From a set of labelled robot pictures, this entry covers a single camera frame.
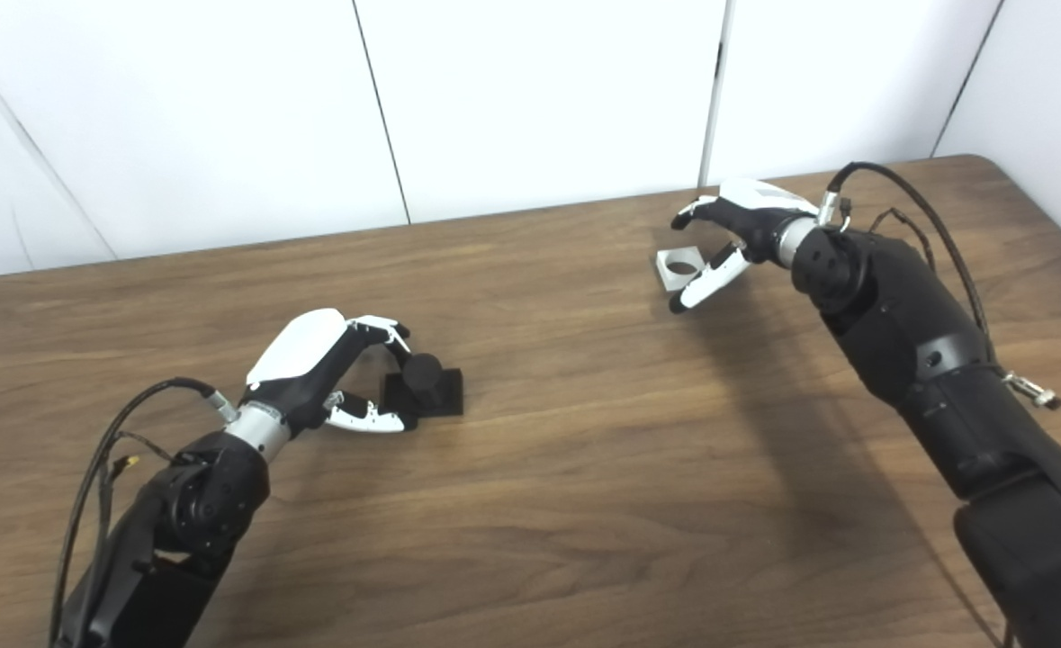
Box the white and black left hand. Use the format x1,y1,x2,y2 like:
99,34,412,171
242,309,418,435

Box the thin left arm wire bundle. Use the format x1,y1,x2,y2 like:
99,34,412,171
96,431,176,550

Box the thin arm wire bundle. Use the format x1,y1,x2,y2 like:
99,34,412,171
868,206,938,273
96,431,176,550

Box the thick black left wrist cable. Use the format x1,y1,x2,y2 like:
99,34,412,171
49,377,241,648

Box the white square piece with hole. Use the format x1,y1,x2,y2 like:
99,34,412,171
655,246,707,293

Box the thin right arm wire bundle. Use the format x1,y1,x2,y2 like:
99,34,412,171
868,206,938,273

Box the white and black right hand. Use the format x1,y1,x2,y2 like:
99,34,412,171
669,179,821,315

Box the black peg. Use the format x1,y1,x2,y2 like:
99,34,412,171
381,354,465,419

